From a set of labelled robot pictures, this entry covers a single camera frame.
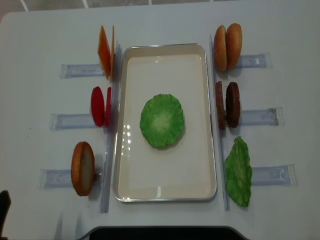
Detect left orange cheese slice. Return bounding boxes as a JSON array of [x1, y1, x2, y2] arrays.
[[97, 25, 111, 80]]

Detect green lettuce leaf on tray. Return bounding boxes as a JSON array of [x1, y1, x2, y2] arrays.
[[139, 93, 185, 148]]

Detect clear holder rail upper right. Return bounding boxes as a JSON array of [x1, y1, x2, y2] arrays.
[[235, 52, 273, 69]]

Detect green lettuce leaf upright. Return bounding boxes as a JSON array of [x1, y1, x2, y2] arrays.
[[224, 136, 253, 208]]

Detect long clear strip left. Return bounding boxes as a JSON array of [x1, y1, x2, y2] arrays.
[[100, 40, 122, 214]]

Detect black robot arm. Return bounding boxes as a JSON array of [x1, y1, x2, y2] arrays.
[[0, 190, 12, 240]]

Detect sesame bun half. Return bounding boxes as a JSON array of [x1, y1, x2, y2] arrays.
[[225, 23, 243, 70], [213, 25, 227, 72]]

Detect right sesame bun half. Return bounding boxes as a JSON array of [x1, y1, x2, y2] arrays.
[[225, 23, 243, 70]]

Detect left brown meat patty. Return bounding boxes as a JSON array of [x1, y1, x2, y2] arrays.
[[215, 81, 226, 130]]

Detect left sesame bun half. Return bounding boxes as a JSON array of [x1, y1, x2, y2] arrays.
[[213, 25, 227, 72]]

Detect white rectangular metal tray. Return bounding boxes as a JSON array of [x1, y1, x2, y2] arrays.
[[112, 43, 217, 202]]

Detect long clear strip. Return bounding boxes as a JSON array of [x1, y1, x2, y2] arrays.
[[209, 34, 230, 211], [100, 40, 122, 214]]

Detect clear holder rail lower right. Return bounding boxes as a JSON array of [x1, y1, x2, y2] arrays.
[[251, 164, 297, 186]]

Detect long clear strip right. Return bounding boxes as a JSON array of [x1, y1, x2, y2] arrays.
[[209, 34, 230, 211]]

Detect red tomato slice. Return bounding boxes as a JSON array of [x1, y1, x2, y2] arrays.
[[104, 87, 112, 128], [90, 86, 105, 127]]

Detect clear holder rail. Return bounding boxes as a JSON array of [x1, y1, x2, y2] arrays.
[[251, 164, 297, 186], [238, 107, 285, 126], [235, 52, 273, 69]]

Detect clear holder rail middle right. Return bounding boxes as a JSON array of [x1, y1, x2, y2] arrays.
[[238, 107, 285, 126]]

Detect right dark meat patty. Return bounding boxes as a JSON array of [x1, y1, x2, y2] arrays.
[[225, 82, 241, 128]]

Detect bun half lower left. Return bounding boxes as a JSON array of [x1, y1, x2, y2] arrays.
[[71, 141, 95, 197]]

